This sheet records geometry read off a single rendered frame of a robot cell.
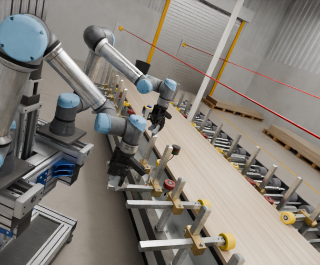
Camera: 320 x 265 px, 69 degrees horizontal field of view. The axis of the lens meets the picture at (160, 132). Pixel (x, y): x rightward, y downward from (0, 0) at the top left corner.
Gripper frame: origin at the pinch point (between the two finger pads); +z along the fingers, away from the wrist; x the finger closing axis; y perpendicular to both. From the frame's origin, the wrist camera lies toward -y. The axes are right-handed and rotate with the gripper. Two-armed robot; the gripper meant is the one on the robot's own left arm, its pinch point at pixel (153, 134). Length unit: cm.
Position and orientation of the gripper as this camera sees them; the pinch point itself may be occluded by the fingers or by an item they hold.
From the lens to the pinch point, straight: 148.0
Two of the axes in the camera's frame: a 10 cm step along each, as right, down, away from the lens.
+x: 6.7, 5.0, -5.5
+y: -6.6, 0.7, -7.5
